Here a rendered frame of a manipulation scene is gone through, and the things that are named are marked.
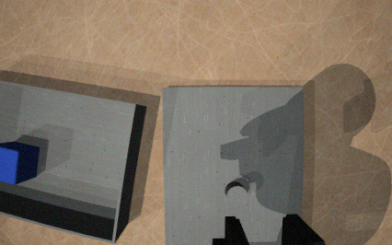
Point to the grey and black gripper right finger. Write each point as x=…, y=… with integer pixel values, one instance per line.
x=295, y=231

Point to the grey open box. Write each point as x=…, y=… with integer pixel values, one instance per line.
x=81, y=160

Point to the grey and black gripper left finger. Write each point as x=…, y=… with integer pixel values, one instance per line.
x=234, y=233

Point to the blue block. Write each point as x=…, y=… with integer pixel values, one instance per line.
x=18, y=162

